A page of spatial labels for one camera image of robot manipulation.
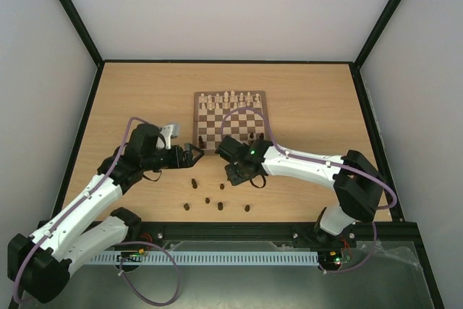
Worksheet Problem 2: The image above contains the wooden chess board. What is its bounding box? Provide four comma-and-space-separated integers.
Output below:
192, 107, 269, 155

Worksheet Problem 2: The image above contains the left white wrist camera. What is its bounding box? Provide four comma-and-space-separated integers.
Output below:
156, 122, 180, 150

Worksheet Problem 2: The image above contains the purple cable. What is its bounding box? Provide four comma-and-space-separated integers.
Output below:
12, 117, 181, 305
221, 107, 399, 274

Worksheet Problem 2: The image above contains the light blue cable duct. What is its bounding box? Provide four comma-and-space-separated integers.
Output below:
88, 251, 319, 266

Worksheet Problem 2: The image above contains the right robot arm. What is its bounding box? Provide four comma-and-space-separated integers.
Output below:
216, 135, 397, 245

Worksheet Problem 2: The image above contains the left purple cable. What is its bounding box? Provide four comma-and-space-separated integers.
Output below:
12, 117, 181, 305

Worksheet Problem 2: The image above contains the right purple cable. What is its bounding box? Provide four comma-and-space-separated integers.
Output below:
221, 107, 399, 274

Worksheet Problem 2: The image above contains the white chess pieces row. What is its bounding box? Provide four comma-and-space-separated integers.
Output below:
194, 90, 267, 115

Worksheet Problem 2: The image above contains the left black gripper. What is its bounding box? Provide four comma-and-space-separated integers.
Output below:
143, 143, 205, 171

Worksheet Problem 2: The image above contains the black aluminium frame rail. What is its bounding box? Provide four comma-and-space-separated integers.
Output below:
140, 221, 422, 251

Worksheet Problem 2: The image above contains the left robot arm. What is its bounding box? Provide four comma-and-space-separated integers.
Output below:
7, 123, 204, 303

